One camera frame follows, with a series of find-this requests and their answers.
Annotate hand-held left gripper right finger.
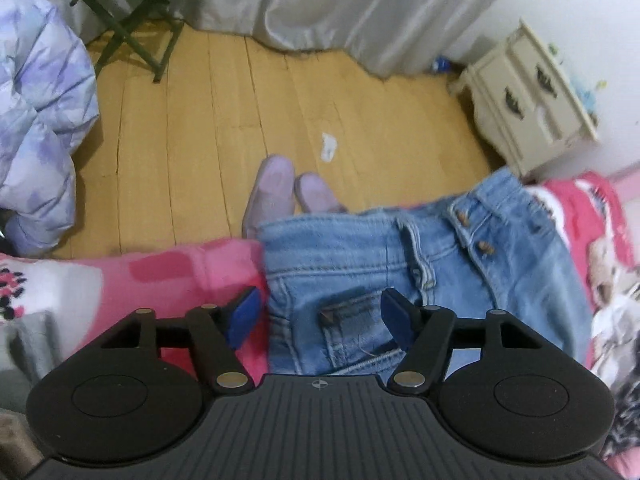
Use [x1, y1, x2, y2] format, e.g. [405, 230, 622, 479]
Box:
[381, 287, 566, 396]

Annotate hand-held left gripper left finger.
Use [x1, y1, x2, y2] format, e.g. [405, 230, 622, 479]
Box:
[75, 285, 263, 396]

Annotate blue jeans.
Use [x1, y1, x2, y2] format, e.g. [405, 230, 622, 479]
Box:
[257, 167, 593, 376]

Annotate pink floral blanket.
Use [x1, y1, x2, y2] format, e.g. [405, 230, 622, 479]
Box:
[0, 170, 640, 480]

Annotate purple slipper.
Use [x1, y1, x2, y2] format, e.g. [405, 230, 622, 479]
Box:
[294, 172, 348, 215]
[242, 155, 296, 238]

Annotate grey cloth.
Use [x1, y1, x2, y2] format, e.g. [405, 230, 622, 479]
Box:
[0, 310, 68, 466]

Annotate cream nightstand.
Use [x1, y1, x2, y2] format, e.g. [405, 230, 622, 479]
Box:
[450, 17, 601, 178]

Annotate purple puffer jacket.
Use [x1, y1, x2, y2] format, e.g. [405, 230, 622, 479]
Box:
[0, 0, 100, 256]

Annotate light blue paper item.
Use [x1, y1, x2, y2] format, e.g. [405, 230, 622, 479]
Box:
[572, 77, 601, 113]

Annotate grey curtain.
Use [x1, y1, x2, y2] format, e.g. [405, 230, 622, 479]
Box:
[165, 0, 531, 78]

